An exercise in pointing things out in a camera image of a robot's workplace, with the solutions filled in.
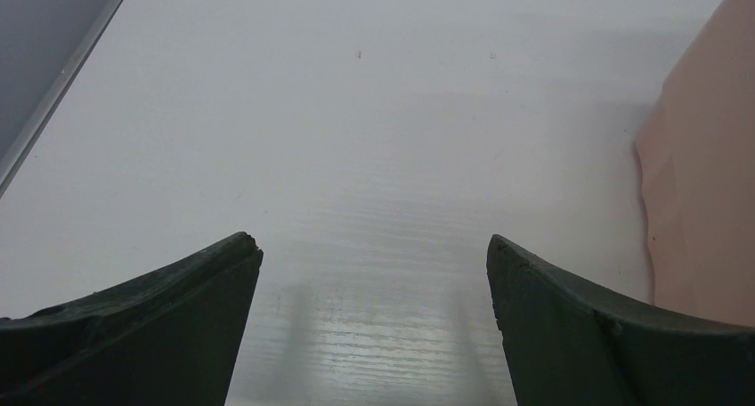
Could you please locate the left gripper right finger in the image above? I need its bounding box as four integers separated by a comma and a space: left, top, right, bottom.
486, 235, 754, 405

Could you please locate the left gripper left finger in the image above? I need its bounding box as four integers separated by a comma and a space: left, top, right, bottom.
1, 232, 263, 405

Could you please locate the pink plastic bin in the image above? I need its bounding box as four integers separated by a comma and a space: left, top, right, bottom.
635, 0, 754, 326

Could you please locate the aluminium left side rail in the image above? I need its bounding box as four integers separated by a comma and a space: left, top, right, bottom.
1, 0, 124, 191

